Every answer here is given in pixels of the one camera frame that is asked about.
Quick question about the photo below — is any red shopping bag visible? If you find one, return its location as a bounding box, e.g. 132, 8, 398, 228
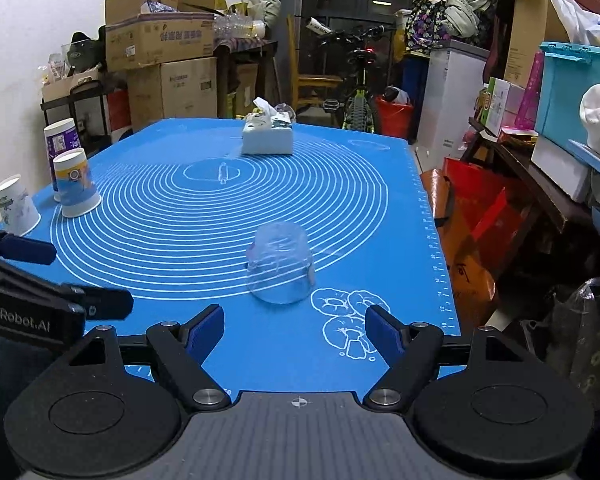
420, 158, 532, 334

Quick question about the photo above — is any white printed paper cup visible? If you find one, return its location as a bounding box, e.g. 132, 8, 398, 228
0, 174, 41, 236

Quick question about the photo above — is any black metal shelf rack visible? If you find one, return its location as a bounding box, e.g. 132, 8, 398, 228
40, 68, 134, 157

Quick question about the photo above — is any clear plastic cup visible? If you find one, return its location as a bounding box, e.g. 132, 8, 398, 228
246, 221, 315, 306

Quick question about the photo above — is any red plastic bucket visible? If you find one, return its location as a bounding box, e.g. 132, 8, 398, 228
375, 96, 414, 140

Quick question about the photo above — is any upper cardboard box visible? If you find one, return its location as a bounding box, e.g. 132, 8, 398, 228
105, 0, 227, 72

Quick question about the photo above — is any white chest freezer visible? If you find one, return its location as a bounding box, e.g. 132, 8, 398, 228
415, 40, 489, 172

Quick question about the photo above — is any dark wooden side table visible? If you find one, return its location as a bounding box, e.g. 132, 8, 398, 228
462, 116, 600, 281

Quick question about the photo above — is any blue silicone baking mat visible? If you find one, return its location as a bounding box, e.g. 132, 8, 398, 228
31, 119, 460, 394

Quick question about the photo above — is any teal plastic storage bin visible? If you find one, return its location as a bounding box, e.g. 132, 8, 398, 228
535, 41, 600, 151

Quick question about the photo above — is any blue yellow paper cup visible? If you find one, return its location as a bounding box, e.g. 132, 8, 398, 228
53, 148, 102, 219

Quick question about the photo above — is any white tissue box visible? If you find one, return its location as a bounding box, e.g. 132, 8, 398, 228
242, 98, 296, 156

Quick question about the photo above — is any green white product box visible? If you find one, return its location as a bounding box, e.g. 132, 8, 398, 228
481, 77, 510, 136

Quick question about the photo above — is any purple paper cup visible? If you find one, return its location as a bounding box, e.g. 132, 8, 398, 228
43, 118, 81, 202

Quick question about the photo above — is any wooden chair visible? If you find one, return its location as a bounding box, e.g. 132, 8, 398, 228
286, 15, 342, 112

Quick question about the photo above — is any bicycle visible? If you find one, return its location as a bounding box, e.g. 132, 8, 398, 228
306, 18, 389, 134

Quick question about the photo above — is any lower cardboard box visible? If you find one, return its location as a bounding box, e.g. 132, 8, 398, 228
126, 56, 218, 132

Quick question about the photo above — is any tall brown cardboard box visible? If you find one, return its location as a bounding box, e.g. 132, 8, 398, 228
504, 0, 569, 87

